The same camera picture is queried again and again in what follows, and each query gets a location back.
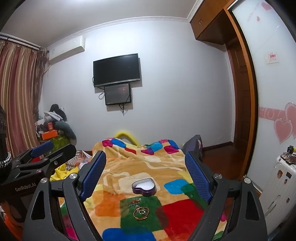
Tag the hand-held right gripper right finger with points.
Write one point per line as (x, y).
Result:
(198, 176)

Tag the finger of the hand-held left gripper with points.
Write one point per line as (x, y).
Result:
(62, 154)
(42, 148)

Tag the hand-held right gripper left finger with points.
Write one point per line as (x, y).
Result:
(94, 171)

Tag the purple heart-shaped jewelry box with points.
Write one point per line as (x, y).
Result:
(143, 185)

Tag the green cardboard box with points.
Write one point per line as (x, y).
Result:
(59, 141)

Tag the orange box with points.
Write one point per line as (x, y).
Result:
(49, 134)

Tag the patterned bedsheet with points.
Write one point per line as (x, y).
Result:
(78, 160)

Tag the yellow cloth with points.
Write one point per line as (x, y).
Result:
(60, 172)

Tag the purple backpack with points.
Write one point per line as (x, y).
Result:
(193, 146)

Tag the pile of clothes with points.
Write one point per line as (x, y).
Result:
(59, 118)

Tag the yellow foam tube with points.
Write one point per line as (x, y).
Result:
(126, 134)

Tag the colourful patchwork blanket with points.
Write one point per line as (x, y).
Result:
(143, 162)

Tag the striped red curtain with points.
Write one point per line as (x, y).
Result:
(18, 97)

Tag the wooden door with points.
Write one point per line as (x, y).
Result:
(238, 104)

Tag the cosmetics on suitcase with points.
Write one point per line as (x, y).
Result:
(289, 156)

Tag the white air conditioner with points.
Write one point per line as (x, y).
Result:
(67, 51)

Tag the pink heart sticker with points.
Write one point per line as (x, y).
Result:
(285, 125)

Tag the white sliding wardrobe door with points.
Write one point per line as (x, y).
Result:
(270, 88)

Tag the white paper label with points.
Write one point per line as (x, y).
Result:
(272, 58)

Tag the wooden overhead cabinet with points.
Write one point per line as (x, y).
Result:
(208, 20)

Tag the small black wall monitor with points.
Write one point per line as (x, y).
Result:
(117, 93)

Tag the black wall television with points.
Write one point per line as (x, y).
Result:
(116, 69)

